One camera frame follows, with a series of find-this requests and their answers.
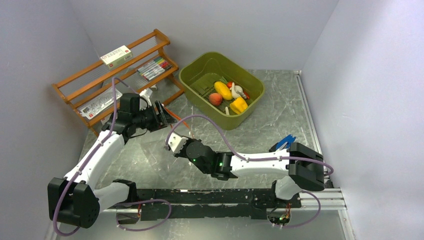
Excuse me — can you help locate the olive green plastic basin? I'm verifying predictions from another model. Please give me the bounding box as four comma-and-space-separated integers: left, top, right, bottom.
179, 51, 265, 131

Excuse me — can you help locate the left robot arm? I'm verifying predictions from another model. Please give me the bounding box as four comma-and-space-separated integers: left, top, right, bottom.
47, 93, 177, 229

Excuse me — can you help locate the blue stapler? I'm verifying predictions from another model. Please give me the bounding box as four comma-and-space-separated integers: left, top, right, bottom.
268, 134, 296, 152

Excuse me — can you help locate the white toy garlic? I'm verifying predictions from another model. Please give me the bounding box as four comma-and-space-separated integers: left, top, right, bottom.
233, 85, 248, 99

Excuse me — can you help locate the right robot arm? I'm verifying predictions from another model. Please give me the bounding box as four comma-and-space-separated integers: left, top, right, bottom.
167, 136, 325, 207

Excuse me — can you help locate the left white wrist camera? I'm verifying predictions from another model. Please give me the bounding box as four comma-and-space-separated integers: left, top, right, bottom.
139, 88, 153, 107

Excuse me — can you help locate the orange toy peach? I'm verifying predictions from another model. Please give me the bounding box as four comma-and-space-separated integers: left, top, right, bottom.
208, 93, 223, 107

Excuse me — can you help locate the white green box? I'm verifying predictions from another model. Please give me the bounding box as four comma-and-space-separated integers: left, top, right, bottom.
99, 45, 133, 71

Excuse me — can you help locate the pack of coloured markers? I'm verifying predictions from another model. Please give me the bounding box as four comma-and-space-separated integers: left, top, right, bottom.
136, 56, 172, 81

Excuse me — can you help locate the yellow toy bell pepper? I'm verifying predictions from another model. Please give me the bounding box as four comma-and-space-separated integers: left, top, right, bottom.
229, 97, 248, 115

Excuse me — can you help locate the yellow toy mango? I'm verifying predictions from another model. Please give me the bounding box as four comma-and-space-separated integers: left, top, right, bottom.
213, 81, 233, 101

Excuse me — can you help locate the white toy mushroom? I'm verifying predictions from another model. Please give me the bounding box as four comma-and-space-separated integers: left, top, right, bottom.
230, 82, 241, 99

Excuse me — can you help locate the clear zip top bag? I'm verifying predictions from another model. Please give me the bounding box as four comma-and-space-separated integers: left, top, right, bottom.
139, 126, 192, 178

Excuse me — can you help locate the clear flat plastic package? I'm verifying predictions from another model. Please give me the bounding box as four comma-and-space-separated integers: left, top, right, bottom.
77, 87, 123, 120

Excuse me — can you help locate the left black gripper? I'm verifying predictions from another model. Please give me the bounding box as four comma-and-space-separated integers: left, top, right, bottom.
132, 100, 176, 132

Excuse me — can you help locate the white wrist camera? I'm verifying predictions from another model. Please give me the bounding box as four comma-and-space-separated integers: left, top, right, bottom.
166, 132, 191, 154
139, 88, 153, 107

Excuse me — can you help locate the wooden shelf rack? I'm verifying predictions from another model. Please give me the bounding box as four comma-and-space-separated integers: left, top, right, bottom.
51, 29, 185, 136

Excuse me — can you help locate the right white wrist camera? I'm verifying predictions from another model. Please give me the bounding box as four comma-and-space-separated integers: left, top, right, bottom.
166, 132, 191, 154

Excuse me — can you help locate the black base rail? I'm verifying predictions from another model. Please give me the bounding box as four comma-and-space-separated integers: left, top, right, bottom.
112, 179, 302, 223

